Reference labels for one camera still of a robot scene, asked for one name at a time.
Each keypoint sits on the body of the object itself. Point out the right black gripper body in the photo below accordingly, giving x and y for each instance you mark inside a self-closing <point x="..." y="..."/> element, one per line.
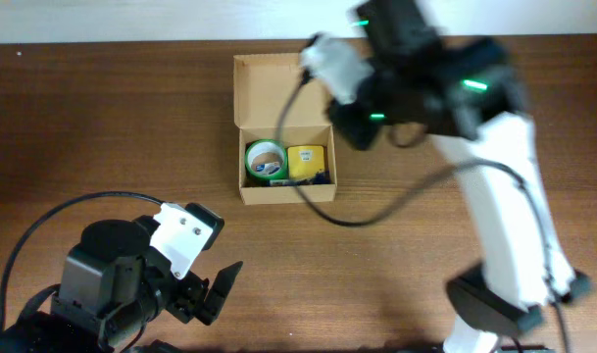
<point x="353" y="130"/>

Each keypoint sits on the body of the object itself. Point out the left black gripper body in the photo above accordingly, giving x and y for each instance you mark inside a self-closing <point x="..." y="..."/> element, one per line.
<point x="191" y="298"/>

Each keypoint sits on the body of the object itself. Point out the blue white staples box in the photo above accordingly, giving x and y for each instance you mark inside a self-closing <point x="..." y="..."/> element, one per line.
<point x="267" y="169"/>

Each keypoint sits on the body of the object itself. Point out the green tape roll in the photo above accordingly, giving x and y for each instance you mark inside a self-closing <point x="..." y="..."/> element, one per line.
<point x="263" y="151"/>

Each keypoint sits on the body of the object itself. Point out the blue ballpoint pen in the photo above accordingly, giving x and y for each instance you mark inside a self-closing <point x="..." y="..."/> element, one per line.
<point x="321" y="177"/>

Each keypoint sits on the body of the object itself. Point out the yellow sticky note pad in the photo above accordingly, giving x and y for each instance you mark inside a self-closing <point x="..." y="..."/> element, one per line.
<point x="305" y="161"/>

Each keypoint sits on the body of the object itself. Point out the brown cardboard box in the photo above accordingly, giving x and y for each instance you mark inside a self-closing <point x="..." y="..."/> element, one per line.
<point x="262" y="84"/>

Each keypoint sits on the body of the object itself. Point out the blue white marker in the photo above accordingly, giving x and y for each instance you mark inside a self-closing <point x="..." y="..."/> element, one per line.
<point x="287" y="182"/>

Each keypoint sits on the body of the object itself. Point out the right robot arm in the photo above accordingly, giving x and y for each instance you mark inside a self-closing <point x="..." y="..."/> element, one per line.
<point x="470" y="104"/>

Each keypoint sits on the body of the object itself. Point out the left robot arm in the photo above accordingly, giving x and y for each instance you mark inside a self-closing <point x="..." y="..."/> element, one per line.
<point x="120" y="277"/>

